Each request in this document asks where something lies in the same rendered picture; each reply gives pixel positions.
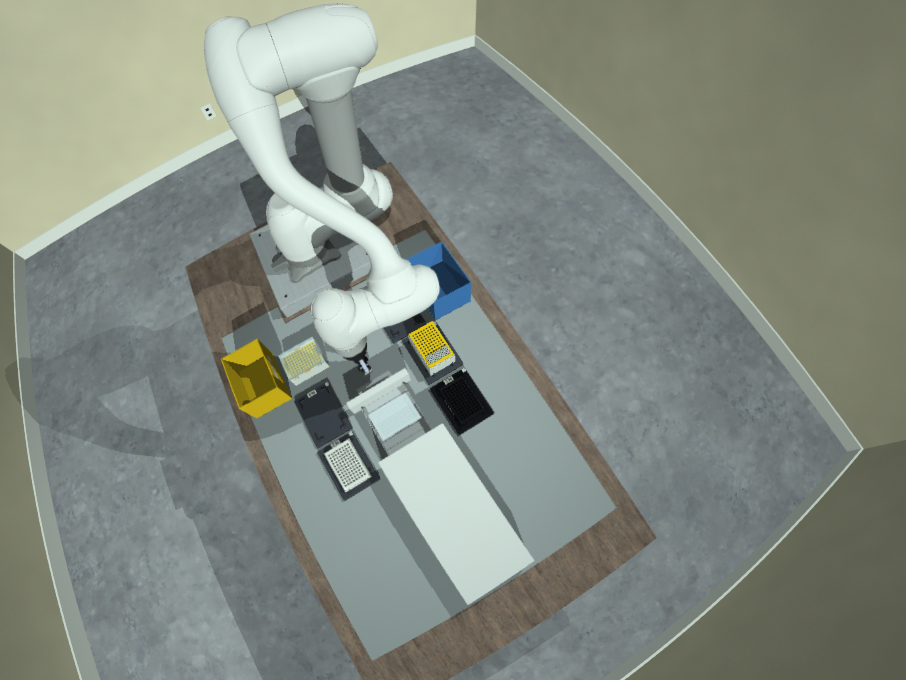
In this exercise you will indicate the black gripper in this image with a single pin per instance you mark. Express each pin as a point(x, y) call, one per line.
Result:
point(361, 359)

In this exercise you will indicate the yellow open-top bin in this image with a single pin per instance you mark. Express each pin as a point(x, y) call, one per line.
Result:
point(250, 377)

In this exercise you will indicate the blue bin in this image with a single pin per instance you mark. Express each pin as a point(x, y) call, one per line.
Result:
point(450, 276)

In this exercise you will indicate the black assay plate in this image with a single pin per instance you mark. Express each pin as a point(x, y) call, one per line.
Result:
point(459, 393)

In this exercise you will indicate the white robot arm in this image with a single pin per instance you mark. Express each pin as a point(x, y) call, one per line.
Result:
point(321, 50)

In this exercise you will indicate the grey bench mat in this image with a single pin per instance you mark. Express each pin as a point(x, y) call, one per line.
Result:
point(384, 574)

